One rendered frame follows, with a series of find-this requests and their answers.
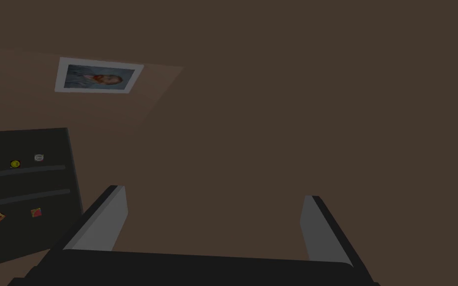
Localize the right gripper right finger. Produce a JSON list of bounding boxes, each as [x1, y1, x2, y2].
[[300, 195, 355, 268]]

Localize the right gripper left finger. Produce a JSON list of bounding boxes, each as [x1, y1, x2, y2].
[[51, 184, 129, 252]]

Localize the white framed portrait picture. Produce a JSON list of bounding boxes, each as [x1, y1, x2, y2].
[[54, 57, 145, 94]]

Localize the dark fridge with magnets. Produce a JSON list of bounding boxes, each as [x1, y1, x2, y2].
[[0, 127, 84, 273]]

